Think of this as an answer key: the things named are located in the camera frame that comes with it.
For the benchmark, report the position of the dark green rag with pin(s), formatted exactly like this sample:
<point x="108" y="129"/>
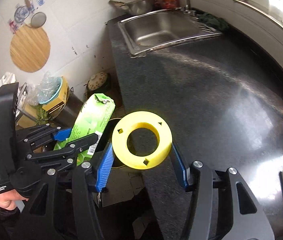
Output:
<point x="213" y="21"/>

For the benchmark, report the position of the floral lid pot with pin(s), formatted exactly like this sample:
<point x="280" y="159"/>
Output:
<point x="96" y="81"/>

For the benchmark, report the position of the round bamboo board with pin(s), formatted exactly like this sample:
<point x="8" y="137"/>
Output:
<point x="30" y="48"/>

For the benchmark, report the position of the large steel stockpot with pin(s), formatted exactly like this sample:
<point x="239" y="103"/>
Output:
<point x="67" y="114"/>

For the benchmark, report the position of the teal basin with plastic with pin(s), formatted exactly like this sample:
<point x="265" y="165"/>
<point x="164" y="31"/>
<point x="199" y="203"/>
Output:
<point x="44" y="91"/>

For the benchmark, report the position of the green wet wipes pack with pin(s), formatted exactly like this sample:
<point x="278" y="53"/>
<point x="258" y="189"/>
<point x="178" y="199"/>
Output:
<point x="93" y="118"/>

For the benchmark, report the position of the yellow plastic spool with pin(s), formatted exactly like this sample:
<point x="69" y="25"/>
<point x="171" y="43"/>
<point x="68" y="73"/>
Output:
<point x="142" y="140"/>

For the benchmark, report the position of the dark clay pot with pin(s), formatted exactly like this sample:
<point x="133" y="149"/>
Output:
<point x="107" y="86"/>

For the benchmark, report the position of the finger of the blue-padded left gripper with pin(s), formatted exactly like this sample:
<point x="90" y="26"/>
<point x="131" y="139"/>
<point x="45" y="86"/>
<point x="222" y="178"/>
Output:
<point x="84" y="141"/>
<point x="61" y="134"/>

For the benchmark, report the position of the stainless steel sink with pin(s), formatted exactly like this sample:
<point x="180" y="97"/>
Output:
<point x="162" y="29"/>

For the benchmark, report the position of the person's left hand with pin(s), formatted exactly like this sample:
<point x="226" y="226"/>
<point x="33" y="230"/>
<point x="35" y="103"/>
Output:
<point x="8" y="199"/>

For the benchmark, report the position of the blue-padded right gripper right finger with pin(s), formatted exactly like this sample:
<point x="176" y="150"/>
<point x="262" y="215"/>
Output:
<point x="240" y="216"/>

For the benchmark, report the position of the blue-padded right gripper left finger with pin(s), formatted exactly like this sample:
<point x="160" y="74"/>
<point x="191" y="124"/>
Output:
<point x="40" y="176"/>

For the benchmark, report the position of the green vegetables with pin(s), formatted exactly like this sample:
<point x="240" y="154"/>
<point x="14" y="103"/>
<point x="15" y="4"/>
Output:
<point x="42" y="116"/>

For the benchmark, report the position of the steel bowl by sink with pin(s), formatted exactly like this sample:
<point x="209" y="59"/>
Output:
<point x="135" y="8"/>

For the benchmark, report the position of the round wire strainer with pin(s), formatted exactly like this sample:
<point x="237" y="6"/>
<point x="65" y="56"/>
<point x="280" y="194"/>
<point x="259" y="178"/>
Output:
<point x="38" y="20"/>

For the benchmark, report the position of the yellow cardboard box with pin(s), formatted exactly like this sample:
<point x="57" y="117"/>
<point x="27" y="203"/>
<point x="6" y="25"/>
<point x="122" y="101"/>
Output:
<point x="59" y="98"/>

